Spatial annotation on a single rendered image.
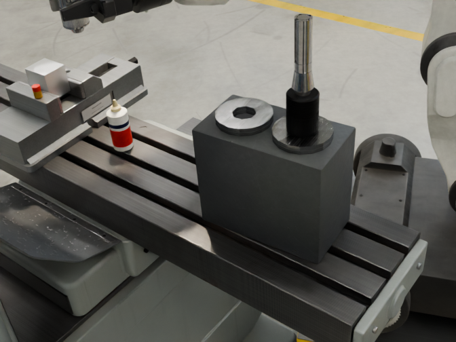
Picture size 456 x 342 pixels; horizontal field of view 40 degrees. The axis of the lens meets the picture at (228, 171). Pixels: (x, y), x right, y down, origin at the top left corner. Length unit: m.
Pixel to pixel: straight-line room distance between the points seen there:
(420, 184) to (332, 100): 1.49
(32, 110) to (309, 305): 0.68
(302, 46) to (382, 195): 0.88
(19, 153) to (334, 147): 0.63
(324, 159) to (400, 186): 0.83
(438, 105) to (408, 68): 2.12
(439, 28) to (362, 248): 0.52
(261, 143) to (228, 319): 0.85
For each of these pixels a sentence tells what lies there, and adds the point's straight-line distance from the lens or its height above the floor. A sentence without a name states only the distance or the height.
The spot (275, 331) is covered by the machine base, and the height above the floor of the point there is 0.20.
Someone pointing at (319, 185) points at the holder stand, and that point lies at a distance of 0.88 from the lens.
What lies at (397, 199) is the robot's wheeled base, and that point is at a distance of 1.65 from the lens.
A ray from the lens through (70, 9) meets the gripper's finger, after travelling 1.11.
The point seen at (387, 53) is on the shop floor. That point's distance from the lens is 3.62.
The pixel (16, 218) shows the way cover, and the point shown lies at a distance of 1.25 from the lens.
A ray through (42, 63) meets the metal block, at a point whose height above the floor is 1.08.
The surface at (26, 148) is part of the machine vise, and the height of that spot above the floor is 0.98.
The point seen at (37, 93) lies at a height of 1.06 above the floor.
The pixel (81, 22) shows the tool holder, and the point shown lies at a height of 1.21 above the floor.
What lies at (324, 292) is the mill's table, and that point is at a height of 0.94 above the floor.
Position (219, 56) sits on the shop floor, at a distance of 3.61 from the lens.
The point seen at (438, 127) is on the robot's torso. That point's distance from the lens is 1.43.
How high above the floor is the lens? 1.65
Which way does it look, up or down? 38 degrees down
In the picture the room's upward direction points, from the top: 5 degrees counter-clockwise
